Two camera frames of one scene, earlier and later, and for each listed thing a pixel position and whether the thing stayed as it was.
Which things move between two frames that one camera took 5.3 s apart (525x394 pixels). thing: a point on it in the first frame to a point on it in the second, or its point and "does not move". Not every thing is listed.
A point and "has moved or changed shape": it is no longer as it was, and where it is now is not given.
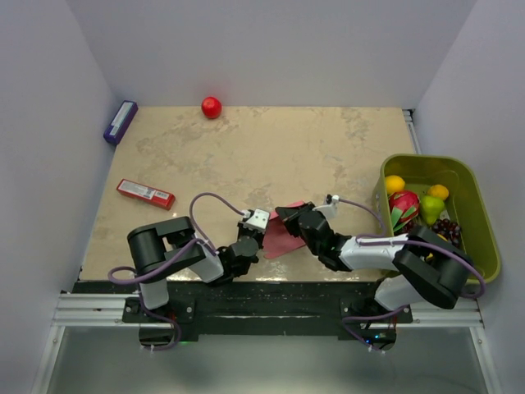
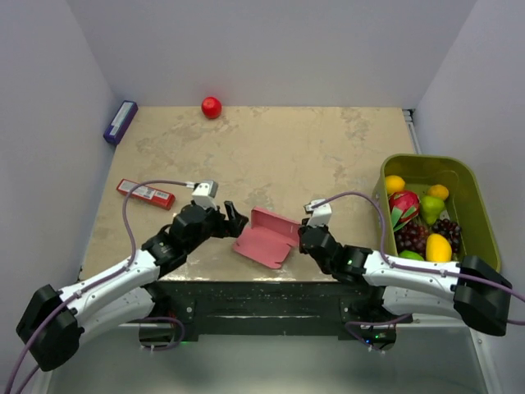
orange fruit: [439, 190] does not move
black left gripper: [243, 227] to [234, 226]
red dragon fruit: [404, 206] does not move
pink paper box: [278, 238] has moved or changed shape
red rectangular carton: [152, 195] does not move
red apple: [212, 107] does not move
